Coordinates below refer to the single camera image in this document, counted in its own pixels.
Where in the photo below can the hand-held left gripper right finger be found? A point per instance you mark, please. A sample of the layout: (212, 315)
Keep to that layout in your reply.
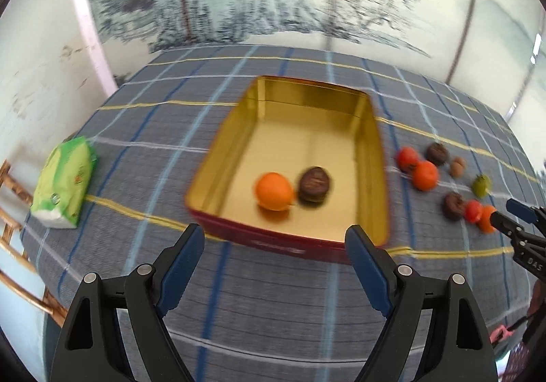
(367, 271)

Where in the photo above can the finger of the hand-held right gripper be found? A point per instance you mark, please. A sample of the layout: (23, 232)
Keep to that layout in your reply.
(522, 210)
(509, 226)

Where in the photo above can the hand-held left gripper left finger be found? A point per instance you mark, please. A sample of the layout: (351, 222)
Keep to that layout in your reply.
(179, 275)

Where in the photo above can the orange persimmon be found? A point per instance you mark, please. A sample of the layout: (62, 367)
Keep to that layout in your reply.
(486, 220)

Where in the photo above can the small red fruit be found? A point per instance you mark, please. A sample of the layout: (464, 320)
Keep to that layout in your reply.
(472, 211)
(407, 159)

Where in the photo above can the small green fruit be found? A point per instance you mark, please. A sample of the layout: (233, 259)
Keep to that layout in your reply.
(481, 186)

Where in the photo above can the brown longan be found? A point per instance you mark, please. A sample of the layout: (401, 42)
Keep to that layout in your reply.
(459, 160)
(456, 170)

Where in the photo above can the small mandarin orange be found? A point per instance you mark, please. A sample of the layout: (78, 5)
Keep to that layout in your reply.
(425, 176)

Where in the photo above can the large dark passion fruit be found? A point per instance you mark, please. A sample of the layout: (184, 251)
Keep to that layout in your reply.
(313, 185)

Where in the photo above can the large orange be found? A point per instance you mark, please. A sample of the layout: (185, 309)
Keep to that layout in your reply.
(275, 191)

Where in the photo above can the gold tin box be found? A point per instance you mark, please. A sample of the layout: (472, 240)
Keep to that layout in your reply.
(298, 143)

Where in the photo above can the plaid tablecloth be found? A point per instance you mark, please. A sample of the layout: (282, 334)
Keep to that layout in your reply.
(264, 313)

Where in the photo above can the dark patterned clothing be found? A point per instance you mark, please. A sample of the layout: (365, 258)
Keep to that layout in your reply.
(522, 360)

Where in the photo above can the green tissue pack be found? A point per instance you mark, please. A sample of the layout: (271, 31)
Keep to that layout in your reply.
(64, 181)

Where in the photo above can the wooden chair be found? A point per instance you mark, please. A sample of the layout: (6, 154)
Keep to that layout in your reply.
(17, 266)

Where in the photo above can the thin metal pole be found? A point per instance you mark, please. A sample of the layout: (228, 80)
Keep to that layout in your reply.
(467, 19)

